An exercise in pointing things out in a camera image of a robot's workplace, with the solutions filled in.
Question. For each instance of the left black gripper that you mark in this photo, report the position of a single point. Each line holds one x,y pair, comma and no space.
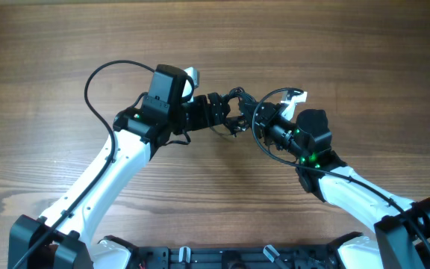
215,116

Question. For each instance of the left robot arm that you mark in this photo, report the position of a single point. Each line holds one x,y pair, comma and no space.
61,237

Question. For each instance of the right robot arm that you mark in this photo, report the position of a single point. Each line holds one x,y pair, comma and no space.
401,225

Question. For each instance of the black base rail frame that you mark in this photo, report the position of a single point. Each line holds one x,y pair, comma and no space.
310,256

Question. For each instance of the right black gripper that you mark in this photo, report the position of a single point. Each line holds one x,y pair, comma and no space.
261,115

